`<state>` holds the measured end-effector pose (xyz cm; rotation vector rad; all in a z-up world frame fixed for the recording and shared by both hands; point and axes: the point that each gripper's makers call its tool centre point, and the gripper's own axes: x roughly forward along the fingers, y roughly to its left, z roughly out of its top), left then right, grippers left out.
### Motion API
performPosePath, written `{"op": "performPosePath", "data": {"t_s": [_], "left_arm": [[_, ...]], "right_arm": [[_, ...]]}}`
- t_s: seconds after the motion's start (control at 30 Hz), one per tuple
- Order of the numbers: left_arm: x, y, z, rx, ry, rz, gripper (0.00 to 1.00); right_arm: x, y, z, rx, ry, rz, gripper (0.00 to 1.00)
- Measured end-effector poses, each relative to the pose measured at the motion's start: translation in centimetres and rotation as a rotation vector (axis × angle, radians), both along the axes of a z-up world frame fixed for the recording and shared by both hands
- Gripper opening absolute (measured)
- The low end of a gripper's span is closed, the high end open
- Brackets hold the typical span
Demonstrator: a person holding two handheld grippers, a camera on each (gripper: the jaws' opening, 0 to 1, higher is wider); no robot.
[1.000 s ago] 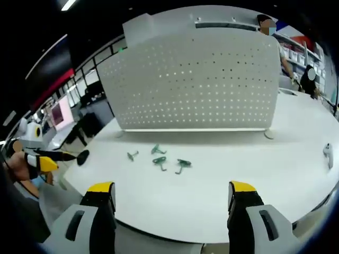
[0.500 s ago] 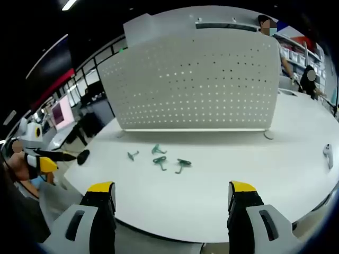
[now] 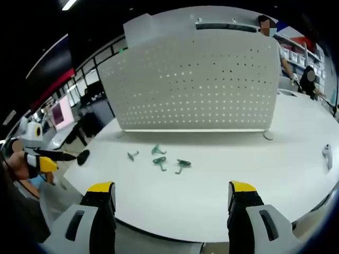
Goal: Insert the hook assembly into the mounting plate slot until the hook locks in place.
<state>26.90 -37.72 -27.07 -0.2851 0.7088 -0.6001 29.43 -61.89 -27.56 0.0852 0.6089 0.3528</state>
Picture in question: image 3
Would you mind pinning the white partition panel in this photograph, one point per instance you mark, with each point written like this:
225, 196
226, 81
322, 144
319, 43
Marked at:
169, 23

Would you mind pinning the white perforated mounting plate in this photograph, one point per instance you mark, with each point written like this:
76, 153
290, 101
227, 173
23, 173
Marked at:
190, 87

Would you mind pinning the white handheld controller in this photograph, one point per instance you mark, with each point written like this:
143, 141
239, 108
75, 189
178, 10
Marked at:
327, 156

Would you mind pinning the green hook assembly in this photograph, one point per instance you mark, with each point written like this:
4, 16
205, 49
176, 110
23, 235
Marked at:
132, 155
159, 160
183, 163
156, 149

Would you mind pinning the black office chair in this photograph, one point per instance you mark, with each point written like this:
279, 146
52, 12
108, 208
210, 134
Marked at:
88, 123

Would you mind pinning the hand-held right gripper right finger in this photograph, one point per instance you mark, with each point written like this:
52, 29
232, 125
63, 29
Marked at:
267, 225

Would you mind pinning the black oval object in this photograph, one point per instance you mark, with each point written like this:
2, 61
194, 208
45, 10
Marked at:
83, 157

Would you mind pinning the pink screen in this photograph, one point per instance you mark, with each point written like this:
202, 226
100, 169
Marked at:
61, 112

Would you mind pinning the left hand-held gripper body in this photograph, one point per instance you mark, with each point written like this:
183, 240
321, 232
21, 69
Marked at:
30, 135

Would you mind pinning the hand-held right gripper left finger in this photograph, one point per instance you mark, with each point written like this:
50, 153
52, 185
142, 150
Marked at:
79, 225

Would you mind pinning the storage shelf with bins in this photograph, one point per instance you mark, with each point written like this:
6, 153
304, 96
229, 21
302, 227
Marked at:
299, 54

